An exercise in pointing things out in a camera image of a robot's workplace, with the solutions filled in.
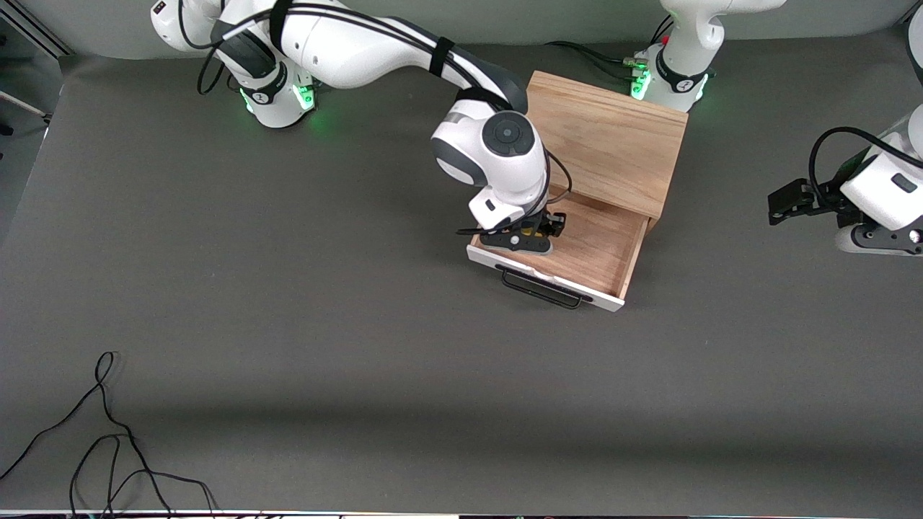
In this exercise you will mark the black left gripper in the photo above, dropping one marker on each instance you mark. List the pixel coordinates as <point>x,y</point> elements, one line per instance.
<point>826,196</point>

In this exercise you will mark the light wooden drawer cabinet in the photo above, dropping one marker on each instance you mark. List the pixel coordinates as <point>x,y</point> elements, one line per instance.
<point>613,137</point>

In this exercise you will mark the aluminium frame rail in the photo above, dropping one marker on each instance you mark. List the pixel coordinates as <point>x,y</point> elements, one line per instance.
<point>36,32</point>

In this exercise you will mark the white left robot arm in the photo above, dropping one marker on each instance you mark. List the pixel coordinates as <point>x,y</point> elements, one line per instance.
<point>678,72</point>

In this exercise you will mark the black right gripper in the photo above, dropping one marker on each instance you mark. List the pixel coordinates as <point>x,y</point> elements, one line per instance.
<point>551,224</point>

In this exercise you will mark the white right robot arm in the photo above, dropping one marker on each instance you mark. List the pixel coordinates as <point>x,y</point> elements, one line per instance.
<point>346,43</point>

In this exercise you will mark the yellow wooden cube block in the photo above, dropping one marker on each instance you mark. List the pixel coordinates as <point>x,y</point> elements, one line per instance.
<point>531,231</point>

